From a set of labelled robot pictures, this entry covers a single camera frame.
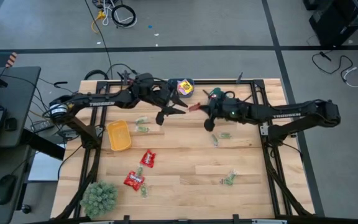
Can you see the black metal table frame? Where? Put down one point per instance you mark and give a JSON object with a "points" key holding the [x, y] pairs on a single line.
{"points": [[250, 82]]}

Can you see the small black device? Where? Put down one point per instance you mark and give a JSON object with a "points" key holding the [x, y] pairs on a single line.
{"points": [[11, 124]]}

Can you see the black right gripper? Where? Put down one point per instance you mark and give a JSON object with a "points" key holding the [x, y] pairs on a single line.
{"points": [[224, 109]]}

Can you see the grey-blue plastic bin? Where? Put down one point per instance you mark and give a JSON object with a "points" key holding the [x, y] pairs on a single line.
{"points": [[187, 96]]}

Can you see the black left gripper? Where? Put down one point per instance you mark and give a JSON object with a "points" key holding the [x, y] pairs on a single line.
{"points": [[162, 95]]}

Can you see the white flat board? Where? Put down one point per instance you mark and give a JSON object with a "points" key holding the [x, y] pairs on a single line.
{"points": [[45, 168]]}

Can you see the black computer tower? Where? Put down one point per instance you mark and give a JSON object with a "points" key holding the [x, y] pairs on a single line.
{"points": [[337, 21]]}

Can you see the yellow plastic bin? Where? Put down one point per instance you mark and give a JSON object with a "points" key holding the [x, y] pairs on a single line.
{"points": [[119, 136]]}

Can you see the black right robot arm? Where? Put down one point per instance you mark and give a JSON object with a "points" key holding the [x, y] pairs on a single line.
{"points": [[286, 115]]}

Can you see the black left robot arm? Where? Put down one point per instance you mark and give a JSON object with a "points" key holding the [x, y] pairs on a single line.
{"points": [[101, 103]]}

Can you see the black computer mouse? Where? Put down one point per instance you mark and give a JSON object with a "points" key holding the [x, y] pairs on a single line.
{"points": [[5, 188]]}

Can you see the black desk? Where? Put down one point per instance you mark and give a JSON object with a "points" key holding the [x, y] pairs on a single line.
{"points": [[17, 93]]}

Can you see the grey metal bracket plate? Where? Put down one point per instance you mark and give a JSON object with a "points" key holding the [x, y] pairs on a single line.
{"points": [[263, 130]]}

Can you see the clear green gummy packet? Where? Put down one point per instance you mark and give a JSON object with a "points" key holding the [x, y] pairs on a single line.
{"points": [[144, 190], [142, 129], [229, 178], [141, 120], [139, 170], [214, 140], [225, 135]]}

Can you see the green artificial shrub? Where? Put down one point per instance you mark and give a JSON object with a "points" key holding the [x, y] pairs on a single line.
{"points": [[99, 199]]}

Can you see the orange striped marker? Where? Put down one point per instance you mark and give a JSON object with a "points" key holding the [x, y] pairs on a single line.
{"points": [[11, 59]]}

